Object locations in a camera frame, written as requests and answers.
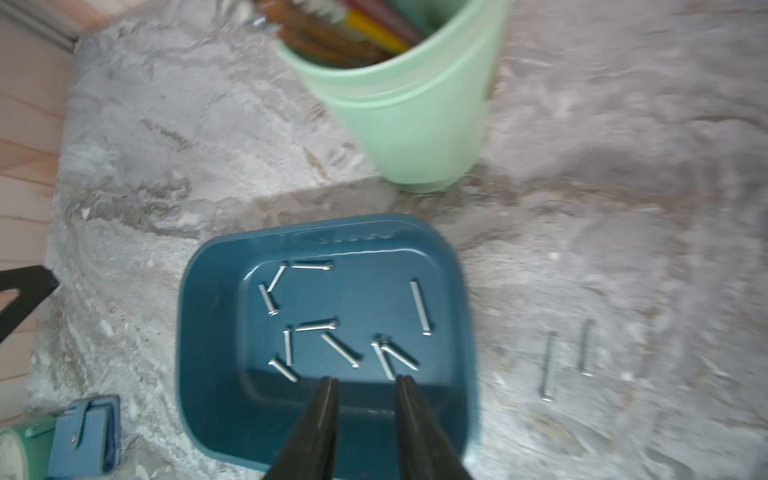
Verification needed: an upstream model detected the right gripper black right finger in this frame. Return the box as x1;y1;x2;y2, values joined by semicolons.
395;375;471;480

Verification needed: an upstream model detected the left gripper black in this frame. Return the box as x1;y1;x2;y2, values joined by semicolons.
1;265;60;342

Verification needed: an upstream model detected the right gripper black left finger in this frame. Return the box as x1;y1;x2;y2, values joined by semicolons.
264;377;340;480

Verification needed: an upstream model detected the teal plastic storage tray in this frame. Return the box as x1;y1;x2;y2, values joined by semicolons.
176;215;479;479

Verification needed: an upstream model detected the silver screw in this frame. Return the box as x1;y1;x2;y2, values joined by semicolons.
321;333;361;369
410;280;432;336
540;331;559;403
580;319;596;377

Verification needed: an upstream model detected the green alarm clock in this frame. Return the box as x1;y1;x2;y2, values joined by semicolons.
0;415;56;480

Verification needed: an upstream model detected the mint green pencil cup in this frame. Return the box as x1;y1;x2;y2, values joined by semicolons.
273;1;511;193

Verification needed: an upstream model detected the pencils bundle in cup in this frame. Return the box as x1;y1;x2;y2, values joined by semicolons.
240;0;435;69

